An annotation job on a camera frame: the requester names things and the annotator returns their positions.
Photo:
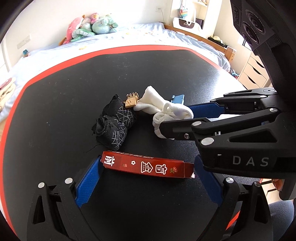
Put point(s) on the red box with white letters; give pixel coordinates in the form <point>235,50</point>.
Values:
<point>144,165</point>

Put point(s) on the black red-edged table mat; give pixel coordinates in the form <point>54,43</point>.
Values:
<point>58,128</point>

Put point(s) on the pink plush toy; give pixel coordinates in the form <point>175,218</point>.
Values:
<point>74,25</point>

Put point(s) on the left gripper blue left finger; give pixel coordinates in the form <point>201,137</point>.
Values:
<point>88,181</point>

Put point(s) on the white sock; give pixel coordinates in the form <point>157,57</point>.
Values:
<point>162,110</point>

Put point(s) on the striped green plush toy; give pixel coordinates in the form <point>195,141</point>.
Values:
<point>83,32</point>

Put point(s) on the blue binder clip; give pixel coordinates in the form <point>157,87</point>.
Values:
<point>179,99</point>

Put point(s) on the bed with blue sheet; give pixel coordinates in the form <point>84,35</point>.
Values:
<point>44,58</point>

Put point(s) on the white tote bag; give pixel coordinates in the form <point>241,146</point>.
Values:
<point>186,20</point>

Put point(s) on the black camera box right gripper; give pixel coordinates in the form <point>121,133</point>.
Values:
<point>269,29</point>

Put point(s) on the folded pink beige blankets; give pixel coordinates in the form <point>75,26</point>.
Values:
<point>6,90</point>

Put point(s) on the black patterned sock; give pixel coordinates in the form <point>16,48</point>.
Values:
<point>113,123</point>

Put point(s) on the wooden clothespin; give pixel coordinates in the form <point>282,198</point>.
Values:
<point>131,100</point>

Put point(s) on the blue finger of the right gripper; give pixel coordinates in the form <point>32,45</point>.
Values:
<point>207,110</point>
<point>179,129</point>

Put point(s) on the white drawer cabinet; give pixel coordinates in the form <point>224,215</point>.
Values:
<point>254,74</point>

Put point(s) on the teal plush toy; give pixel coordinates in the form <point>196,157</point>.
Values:
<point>104,25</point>

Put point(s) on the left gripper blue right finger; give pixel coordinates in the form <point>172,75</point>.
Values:
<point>209,181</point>

